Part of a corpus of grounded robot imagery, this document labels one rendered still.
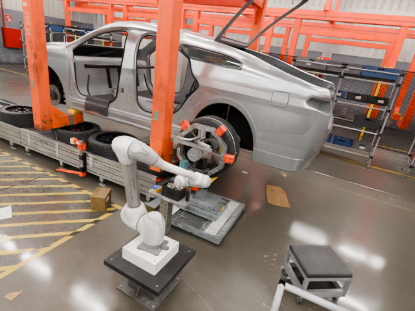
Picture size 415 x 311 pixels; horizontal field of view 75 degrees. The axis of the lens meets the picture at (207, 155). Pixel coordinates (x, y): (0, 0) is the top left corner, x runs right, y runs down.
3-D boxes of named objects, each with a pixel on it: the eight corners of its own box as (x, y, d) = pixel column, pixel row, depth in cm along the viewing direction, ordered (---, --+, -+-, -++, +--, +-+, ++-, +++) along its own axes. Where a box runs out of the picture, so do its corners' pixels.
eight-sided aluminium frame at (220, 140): (222, 181, 284) (230, 131, 264) (219, 182, 278) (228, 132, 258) (178, 166, 303) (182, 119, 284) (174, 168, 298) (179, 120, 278)
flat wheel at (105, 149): (79, 158, 360) (79, 141, 351) (100, 142, 421) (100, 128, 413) (128, 165, 360) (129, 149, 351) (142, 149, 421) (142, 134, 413)
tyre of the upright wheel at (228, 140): (220, 182, 315) (251, 139, 284) (211, 190, 295) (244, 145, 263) (178, 148, 327) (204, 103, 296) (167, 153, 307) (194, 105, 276)
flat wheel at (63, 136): (77, 131, 456) (76, 118, 447) (109, 140, 437) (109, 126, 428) (42, 140, 397) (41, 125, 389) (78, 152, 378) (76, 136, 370)
